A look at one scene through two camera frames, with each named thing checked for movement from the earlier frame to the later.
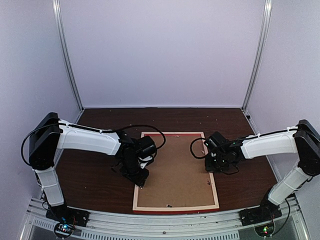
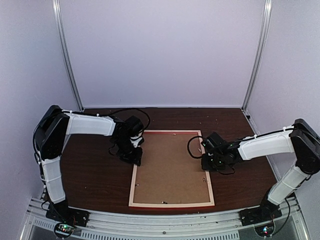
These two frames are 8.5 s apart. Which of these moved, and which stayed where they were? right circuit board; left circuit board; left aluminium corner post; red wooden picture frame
Moved: red wooden picture frame
Stayed: right circuit board; left aluminium corner post; left circuit board
